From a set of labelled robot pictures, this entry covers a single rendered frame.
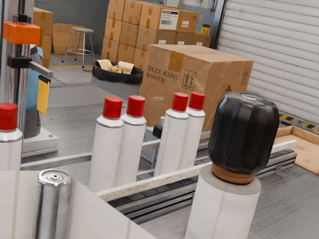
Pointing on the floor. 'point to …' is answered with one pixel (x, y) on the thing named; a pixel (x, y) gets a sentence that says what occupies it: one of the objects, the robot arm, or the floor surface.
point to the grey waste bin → (117, 87)
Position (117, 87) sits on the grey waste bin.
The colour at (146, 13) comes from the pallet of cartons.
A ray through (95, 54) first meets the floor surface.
